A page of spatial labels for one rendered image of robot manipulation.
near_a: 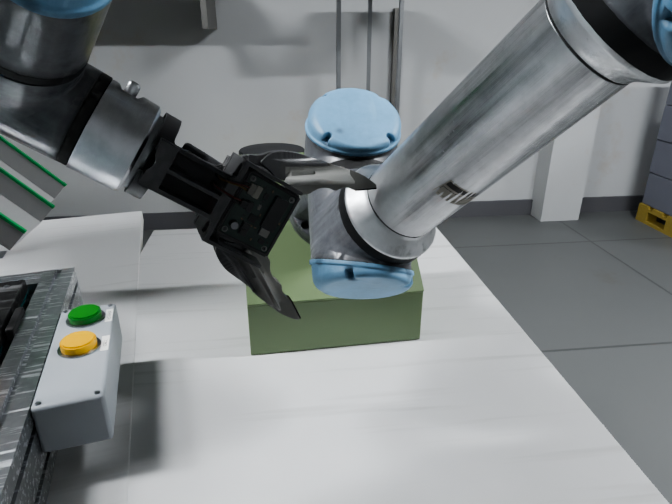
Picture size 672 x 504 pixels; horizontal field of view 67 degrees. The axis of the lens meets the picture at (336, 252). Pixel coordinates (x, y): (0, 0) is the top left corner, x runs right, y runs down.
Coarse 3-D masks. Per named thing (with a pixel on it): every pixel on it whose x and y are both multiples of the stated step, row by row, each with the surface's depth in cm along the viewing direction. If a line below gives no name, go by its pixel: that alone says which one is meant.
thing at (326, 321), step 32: (288, 224) 80; (288, 256) 77; (288, 288) 75; (416, 288) 77; (256, 320) 75; (288, 320) 76; (320, 320) 77; (352, 320) 78; (384, 320) 79; (416, 320) 80; (256, 352) 77
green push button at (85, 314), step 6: (78, 306) 68; (84, 306) 68; (90, 306) 68; (96, 306) 68; (72, 312) 67; (78, 312) 67; (84, 312) 67; (90, 312) 67; (96, 312) 67; (72, 318) 66; (78, 318) 65; (84, 318) 66; (90, 318) 66; (96, 318) 67; (72, 324) 66; (78, 324) 66; (84, 324) 66
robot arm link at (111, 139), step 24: (120, 96) 37; (96, 120) 35; (120, 120) 36; (144, 120) 37; (96, 144) 36; (120, 144) 36; (144, 144) 37; (72, 168) 38; (96, 168) 37; (120, 168) 37
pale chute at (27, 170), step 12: (0, 144) 100; (12, 144) 101; (0, 156) 101; (12, 156) 102; (24, 156) 102; (12, 168) 103; (24, 168) 103; (36, 168) 103; (24, 180) 103; (36, 180) 104; (48, 180) 104; (60, 180) 105; (48, 192) 105
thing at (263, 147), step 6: (258, 144) 329; (264, 144) 329; (270, 144) 329; (276, 144) 329; (282, 144) 329; (288, 144) 329; (294, 144) 329; (240, 150) 312; (246, 150) 312; (252, 150) 312; (258, 150) 312; (264, 150) 312; (270, 150) 312; (294, 150) 312; (300, 150) 312
